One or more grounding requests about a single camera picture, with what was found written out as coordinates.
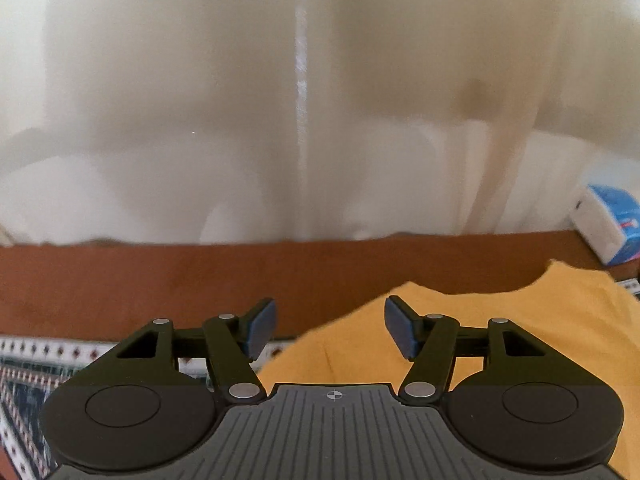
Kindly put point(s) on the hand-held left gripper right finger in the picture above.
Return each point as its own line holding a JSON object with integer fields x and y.
{"x": 400, "y": 327}

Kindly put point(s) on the white sheer curtain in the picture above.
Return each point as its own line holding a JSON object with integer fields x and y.
{"x": 200, "y": 110}

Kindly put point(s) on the blue and white tissue pack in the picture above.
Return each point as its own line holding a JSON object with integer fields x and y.
{"x": 605, "y": 225}

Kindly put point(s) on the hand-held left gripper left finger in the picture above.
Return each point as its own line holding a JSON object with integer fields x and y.
{"x": 260, "y": 326}

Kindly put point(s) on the dark patterned blanket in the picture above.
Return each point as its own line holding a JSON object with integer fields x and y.
{"x": 30, "y": 375}

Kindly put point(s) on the brown bed sheet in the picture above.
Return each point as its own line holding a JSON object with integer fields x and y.
{"x": 150, "y": 280}

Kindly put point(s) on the yellow shirt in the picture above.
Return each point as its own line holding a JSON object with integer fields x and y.
{"x": 500, "y": 310}

